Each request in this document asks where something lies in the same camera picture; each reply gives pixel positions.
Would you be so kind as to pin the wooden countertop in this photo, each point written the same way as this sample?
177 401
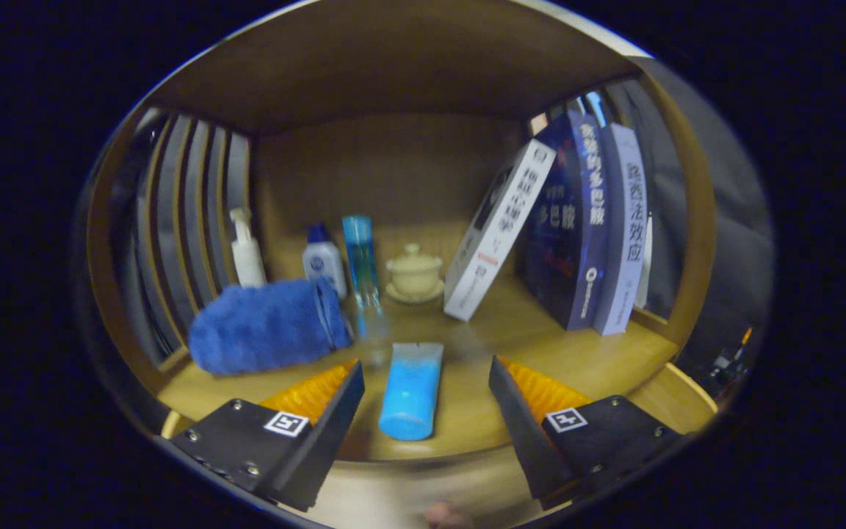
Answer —
482 353

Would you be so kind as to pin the blue towel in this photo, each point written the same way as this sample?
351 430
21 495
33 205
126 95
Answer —
261 327

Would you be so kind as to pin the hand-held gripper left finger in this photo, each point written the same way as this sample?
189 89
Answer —
331 441

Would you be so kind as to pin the white book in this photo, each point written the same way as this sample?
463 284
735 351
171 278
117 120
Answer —
496 235

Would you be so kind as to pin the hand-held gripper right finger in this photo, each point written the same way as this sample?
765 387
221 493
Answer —
522 437

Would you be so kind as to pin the dark blue book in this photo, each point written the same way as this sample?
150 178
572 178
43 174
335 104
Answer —
562 235

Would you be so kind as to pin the white pump bottle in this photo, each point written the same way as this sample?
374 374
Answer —
248 261

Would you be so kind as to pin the light blue tube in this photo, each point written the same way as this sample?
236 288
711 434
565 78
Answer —
410 393

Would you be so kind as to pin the orange and black clamp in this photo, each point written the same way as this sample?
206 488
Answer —
728 364

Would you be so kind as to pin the clear blue bottle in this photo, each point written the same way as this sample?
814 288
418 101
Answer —
361 257

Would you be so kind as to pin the black backdrop cloth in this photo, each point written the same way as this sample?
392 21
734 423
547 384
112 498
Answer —
724 220

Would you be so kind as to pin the white bottle with blue cap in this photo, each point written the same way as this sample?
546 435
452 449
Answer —
322 264

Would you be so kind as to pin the beige lidded teacup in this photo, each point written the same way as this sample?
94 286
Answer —
414 278

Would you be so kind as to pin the wooden cabinet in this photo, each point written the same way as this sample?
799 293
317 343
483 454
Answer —
393 169

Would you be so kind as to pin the light purple book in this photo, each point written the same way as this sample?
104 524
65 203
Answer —
623 235

